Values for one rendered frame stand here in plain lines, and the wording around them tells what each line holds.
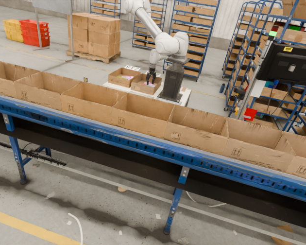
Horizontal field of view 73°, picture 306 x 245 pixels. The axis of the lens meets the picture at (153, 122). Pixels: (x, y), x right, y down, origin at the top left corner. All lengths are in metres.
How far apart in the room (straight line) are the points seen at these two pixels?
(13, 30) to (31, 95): 6.14
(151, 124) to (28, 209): 1.37
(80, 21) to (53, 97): 4.69
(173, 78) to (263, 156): 1.28
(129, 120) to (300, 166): 1.09
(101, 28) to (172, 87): 3.89
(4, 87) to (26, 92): 0.20
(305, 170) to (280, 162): 0.14
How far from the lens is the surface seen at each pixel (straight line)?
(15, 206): 2.29
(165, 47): 2.07
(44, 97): 1.71
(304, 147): 1.83
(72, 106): 1.59
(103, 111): 1.47
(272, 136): 1.73
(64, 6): 5.93
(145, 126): 1.39
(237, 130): 1.67
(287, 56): 2.00
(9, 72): 2.30
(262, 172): 1.45
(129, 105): 1.70
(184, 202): 1.90
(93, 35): 6.07
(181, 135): 1.37
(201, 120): 1.62
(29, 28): 7.27
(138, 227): 2.03
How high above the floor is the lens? 1.72
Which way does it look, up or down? 31 degrees down
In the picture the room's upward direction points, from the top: 10 degrees clockwise
